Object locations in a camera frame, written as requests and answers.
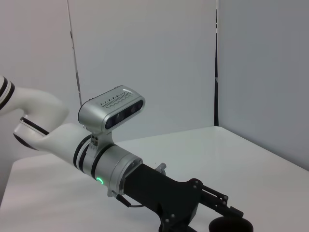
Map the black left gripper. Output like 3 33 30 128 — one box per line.
122 163 244 232

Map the dark brown teacup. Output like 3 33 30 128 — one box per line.
209 216 254 232

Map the left gripper cable with plug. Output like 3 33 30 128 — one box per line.
107 162 168 208

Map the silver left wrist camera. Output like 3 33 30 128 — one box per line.
77 85 145 147

